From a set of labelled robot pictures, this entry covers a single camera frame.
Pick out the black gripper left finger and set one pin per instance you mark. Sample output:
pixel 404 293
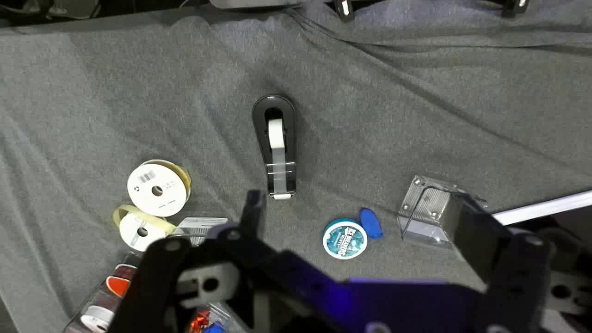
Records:
pixel 177 278

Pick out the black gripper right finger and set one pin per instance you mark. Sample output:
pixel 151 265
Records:
pixel 515 267

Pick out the small clear square container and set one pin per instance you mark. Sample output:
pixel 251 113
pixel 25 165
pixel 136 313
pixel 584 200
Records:
pixel 423 211

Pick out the clear tray of ribbons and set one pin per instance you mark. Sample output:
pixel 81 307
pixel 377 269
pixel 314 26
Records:
pixel 101 307

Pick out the small white ribbon spool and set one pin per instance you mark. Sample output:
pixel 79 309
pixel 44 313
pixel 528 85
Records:
pixel 140 230

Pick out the white ribbon spool gold ribbon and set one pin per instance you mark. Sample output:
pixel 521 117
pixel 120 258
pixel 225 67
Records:
pixel 160 187

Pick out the grey table cloth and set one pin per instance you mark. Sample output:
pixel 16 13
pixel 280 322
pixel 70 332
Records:
pixel 443 87

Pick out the round blue floss container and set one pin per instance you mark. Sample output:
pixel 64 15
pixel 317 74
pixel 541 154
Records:
pixel 347 239

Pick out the black tape dispenser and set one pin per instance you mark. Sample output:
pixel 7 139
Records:
pixel 275 121

